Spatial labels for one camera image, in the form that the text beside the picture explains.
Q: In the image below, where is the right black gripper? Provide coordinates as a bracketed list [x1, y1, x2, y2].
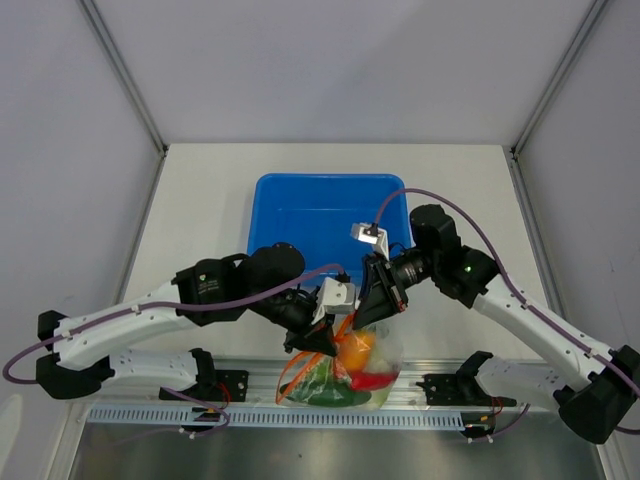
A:
[350, 248, 438, 331]

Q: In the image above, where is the aluminium mounting rail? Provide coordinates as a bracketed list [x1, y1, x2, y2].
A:
[66, 355, 609, 405]

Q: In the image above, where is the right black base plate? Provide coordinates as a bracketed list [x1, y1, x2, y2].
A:
[415, 373, 516, 407]

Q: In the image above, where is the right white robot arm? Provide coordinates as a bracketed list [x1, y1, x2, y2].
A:
[353, 204, 639, 445]

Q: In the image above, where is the blue plastic bin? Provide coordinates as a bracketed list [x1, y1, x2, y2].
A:
[247, 173, 404, 285]

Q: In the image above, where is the orange red mango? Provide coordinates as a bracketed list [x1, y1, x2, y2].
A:
[337, 330, 376, 373]

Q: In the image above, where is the clear zip top bag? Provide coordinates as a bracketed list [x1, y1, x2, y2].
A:
[275, 315, 402, 410]

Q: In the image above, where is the red chili pepper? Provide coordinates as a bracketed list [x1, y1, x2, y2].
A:
[350, 372, 398, 392]

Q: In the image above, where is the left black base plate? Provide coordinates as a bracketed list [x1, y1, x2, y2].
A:
[181, 370, 249, 402]

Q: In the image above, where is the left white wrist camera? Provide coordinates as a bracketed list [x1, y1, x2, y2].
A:
[311, 278, 357, 325]

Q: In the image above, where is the green grape bunch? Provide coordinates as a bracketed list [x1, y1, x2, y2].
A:
[301, 357, 345, 385]

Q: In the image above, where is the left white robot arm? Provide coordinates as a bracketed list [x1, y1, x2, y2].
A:
[35, 243, 337, 401]

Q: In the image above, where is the dark green cucumber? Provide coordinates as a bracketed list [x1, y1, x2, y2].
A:
[285, 382, 371, 408]

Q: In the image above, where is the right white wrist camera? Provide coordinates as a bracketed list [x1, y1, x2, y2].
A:
[350, 223, 390, 260]

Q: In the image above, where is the right aluminium frame post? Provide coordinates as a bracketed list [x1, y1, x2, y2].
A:
[510, 0, 613, 161]

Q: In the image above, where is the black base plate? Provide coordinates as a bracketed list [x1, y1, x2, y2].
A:
[181, 370, 249, 402]
[415, 373, 516, 407]

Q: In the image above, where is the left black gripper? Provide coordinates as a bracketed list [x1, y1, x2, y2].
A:
[246, 288, 338, 356]

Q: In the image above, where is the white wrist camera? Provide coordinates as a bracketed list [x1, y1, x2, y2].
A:
[350, 223, 390, 260]
[311, 278, 357, 325]

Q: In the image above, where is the left aluminium frame post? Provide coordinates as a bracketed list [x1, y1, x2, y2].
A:
[76, 0, 168, 157]

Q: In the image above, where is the aluminium frame post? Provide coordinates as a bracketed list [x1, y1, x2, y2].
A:
[76, 0, 168, 157]
[510, 0, 613, 161]

